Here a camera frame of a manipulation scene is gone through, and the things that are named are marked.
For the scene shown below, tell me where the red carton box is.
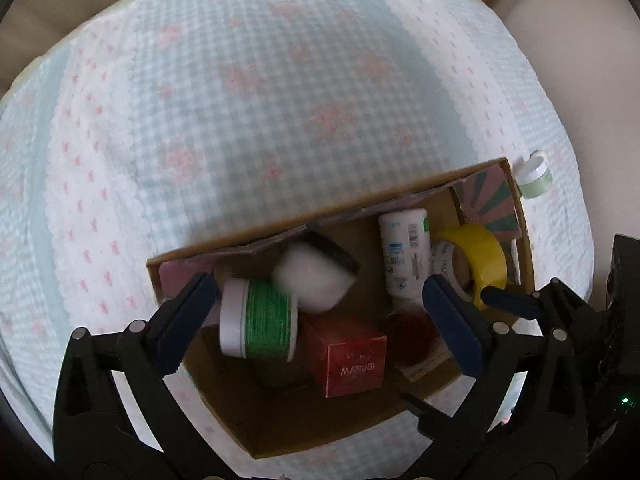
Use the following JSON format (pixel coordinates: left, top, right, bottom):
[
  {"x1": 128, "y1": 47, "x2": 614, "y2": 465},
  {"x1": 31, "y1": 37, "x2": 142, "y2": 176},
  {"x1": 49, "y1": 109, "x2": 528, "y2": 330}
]
[{"x1": 299, "y1": 316, "x2": 389, "y2": 399}]

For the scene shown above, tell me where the red round jar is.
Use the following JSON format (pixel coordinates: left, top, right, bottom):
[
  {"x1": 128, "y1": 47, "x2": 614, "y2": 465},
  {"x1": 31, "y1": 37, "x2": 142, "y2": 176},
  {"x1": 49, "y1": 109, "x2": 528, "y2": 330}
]
[{"x1": 387, "y1": 309, "x2": 442, "y2": 367}]

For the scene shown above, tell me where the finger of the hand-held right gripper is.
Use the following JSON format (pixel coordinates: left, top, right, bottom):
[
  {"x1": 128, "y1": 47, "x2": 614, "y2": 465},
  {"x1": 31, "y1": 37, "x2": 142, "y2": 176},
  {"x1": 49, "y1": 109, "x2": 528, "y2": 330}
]
[
  {"x1": 399, "y1": 393, "x2": 483, "y2": 445},
  {"x1": 481, "y1": 276, "x2": 577, "y2": 332}
]

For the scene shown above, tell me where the white plastic bottle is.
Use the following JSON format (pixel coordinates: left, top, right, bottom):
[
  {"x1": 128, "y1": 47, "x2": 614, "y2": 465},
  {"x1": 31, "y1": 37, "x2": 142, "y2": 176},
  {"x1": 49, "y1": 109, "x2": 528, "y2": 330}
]
[{"x1": 378, "y1": 208, "x2": 431, "y2": 307}]

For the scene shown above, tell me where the patterned cardboard box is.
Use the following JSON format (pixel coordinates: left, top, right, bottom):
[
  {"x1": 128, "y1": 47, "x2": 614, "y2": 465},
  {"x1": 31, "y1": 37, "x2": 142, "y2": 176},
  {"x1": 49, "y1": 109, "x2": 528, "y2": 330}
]
[{"x1": 146, "y1": 156, "x2": 537, "y2": 460}]

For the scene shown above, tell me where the blue checked bed sheet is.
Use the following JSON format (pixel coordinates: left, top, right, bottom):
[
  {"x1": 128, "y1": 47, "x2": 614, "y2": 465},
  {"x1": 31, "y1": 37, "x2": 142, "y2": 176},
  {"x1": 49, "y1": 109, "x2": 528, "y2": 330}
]
[{"x1": 0, "y1": 0, "x2": 597, "y2": 480}]

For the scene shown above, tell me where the pale green cream jar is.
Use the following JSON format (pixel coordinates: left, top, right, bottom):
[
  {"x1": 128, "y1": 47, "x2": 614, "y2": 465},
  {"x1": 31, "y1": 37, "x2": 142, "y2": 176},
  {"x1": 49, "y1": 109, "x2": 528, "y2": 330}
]
[{"x1": 516, "y1": 149, "x2": 554, "y2": 199}]

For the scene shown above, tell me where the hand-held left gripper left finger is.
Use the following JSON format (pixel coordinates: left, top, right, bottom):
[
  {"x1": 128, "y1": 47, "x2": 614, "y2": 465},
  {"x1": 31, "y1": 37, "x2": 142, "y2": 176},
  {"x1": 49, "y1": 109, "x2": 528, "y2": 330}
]
[{"x1": 52, "y1": 271, "x2": 237, "y2": 480}]

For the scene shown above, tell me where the yellow tape roll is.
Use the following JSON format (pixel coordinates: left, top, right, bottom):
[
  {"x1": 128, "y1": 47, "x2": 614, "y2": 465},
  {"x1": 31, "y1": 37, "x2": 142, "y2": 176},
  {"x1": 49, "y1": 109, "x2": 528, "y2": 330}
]
[{"x1": 430, "y1": 223, "x2": 509, "y2": 312}]

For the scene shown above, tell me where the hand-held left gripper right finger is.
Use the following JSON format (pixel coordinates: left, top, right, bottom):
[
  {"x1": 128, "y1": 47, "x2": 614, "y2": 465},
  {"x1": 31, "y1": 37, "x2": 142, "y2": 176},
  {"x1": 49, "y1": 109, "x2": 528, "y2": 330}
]
[{"x1": 404, "y1": 275, "x2": 587, "y2": 480}]

